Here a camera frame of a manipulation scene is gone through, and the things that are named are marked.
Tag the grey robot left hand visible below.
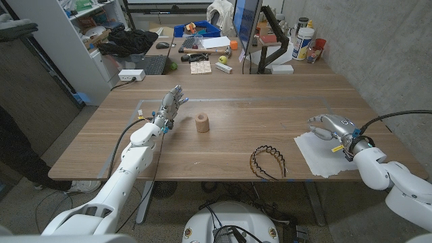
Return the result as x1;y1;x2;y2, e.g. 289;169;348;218
153;84;189;131

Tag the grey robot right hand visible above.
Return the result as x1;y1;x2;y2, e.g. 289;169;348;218
307;113;364;155

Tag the person forearm grey sleeve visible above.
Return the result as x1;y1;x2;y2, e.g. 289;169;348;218
0;18;39;42

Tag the tan tape roll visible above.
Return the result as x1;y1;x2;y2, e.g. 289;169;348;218
194;112;211;134

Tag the white paper towel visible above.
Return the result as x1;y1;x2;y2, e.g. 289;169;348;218
293;131;359;179

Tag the black laptop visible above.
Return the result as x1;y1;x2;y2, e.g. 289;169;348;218
130;33;176;76

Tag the white power adapter box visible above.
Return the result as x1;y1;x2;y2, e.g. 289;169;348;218
117;69;146;82

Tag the wooden block grid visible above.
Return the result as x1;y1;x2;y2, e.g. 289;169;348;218
190;60;213;75

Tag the black tool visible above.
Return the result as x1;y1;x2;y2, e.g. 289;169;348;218
180;53;210;63

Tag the black keyboard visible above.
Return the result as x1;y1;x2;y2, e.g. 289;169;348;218
178;36;196;53

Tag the long white box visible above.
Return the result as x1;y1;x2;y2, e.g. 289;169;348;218
215;61;234;74

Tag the black crumpled jacket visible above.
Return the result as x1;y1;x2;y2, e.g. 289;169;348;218
97;29;159;57

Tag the clear glass jar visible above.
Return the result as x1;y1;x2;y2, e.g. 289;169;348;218
306;45;322;64

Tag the white paper sheet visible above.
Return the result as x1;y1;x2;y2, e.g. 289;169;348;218
201;36;232;49

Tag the flat white box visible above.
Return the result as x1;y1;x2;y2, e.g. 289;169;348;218
271;64;294;75

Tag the black round floor fan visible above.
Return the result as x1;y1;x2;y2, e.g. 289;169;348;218
151;181;178;200

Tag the grey table leg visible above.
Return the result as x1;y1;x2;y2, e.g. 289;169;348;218
135;181;155;225
303;182;327;227

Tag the blue plastic bin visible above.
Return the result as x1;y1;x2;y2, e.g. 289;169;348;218
173;20;222;38

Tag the white wipes canister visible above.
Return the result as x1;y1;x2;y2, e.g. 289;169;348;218
292;27;315;61

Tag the brown toothed headband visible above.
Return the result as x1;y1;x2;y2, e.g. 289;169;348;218
249;145;288;182

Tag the white hanging jacket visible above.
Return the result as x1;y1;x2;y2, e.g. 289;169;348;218
206;0;236;33

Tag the black lid bottle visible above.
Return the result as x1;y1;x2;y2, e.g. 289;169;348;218
296;17;310;34

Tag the computer monitor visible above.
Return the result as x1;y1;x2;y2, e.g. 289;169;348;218
232;0;263;55

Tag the white shelf unit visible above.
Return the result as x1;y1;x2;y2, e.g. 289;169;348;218
6;0;129;105

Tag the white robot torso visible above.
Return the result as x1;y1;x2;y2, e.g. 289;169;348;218
182;201;280;243

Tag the person in dark trousers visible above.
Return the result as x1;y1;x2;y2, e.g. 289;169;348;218
0;106;101;194

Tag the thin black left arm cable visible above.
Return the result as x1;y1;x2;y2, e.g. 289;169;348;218
115;130;166;234

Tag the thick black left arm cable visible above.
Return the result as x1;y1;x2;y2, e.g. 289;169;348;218
108;116;155;178

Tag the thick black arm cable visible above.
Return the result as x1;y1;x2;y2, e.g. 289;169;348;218
108;116;155;178
358;109;432;135

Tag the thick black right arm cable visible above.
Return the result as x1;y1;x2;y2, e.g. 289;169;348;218
358;109;432;135

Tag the wooden handle hammer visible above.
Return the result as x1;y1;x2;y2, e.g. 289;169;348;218
182;45;233;57

